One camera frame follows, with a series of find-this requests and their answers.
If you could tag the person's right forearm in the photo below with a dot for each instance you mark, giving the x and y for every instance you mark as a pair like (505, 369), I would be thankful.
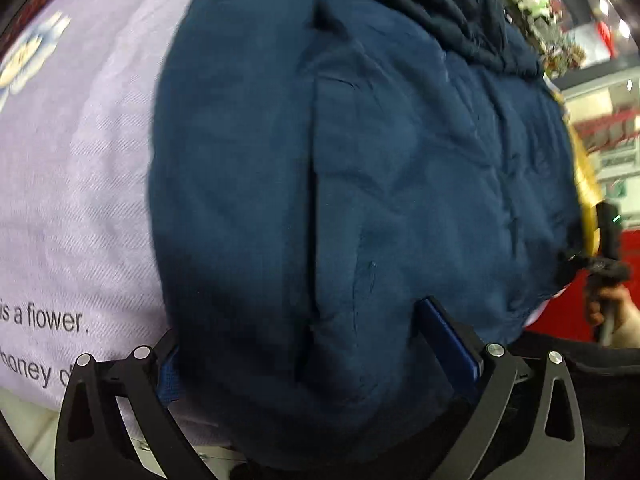
(626, 331)

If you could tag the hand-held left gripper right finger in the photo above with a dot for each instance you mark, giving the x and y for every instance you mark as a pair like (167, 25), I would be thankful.
(450, 341)

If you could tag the person's black clothing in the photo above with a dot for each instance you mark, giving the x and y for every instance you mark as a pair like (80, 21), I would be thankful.
(550, 440)

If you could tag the lilac printed t-shirt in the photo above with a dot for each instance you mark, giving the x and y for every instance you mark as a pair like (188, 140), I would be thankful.
(75, 200)

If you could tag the mustard yellow garment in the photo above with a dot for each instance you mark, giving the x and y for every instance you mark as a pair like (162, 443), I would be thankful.
(582, 160)

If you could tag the person's right hand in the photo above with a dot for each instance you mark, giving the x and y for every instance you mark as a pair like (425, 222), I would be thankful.
(600, 310)

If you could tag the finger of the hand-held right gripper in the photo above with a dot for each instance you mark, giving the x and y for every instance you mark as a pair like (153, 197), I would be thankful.
(572, 258)

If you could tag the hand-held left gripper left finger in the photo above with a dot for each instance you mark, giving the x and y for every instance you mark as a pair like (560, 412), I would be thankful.
(168, 376)

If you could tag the colourful goods shelf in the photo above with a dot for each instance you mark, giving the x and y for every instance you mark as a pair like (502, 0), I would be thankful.
(610, 110)

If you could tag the navy blue jacket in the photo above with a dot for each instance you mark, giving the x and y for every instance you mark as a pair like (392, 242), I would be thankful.
(360, 170)

